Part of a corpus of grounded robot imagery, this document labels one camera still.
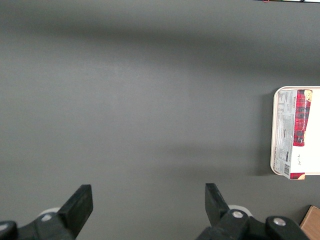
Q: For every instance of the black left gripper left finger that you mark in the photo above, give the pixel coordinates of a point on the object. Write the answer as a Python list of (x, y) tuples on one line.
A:
[(75, 212)]

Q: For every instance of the wooden two-drawer cabinet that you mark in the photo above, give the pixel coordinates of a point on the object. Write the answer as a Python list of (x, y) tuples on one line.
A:
[(312, 223)]

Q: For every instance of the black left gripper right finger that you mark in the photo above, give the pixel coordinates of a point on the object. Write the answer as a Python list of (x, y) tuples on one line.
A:
[(216, 207)]

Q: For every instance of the cream white rectangular tray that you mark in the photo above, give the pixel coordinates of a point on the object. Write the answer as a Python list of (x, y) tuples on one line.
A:
[(312, 160)]

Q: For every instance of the red tartan cookie box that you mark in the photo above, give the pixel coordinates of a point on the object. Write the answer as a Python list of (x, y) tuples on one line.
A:
[(291, 130)]

